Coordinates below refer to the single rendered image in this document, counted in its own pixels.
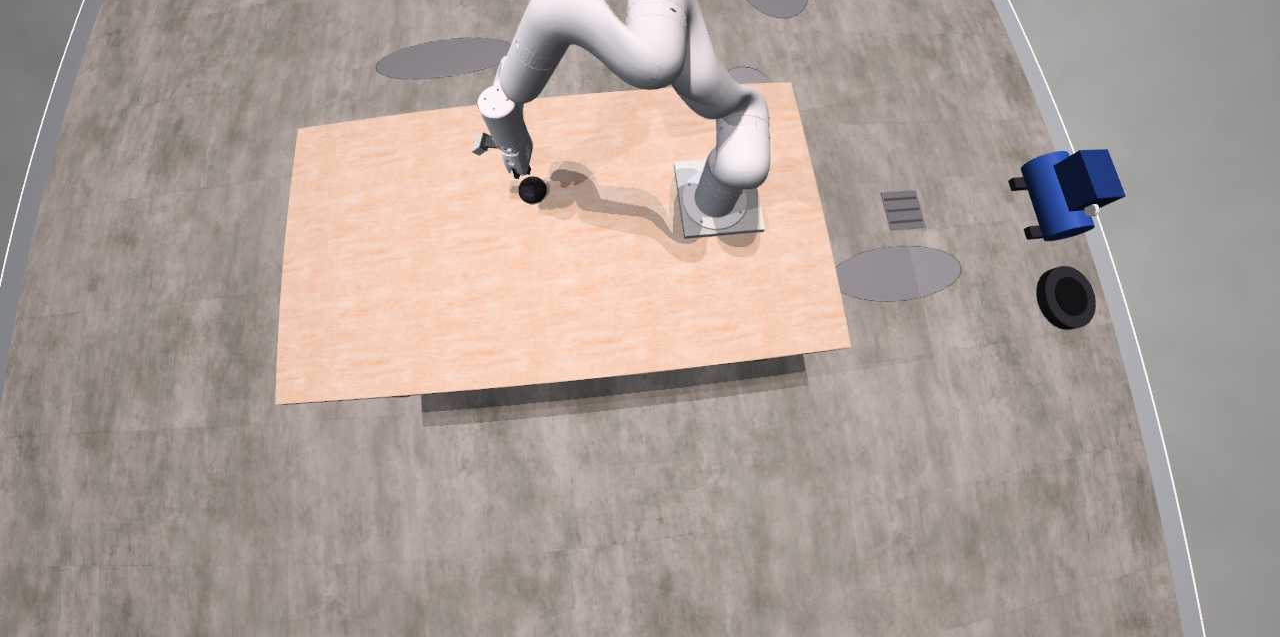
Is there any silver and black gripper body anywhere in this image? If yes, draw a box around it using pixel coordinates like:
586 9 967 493
500 136 532 177

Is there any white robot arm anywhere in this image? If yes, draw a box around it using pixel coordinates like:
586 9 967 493
471 0 771 230

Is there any black dome-shaped bell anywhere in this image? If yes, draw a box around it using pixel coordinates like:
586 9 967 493
518 177 547 203

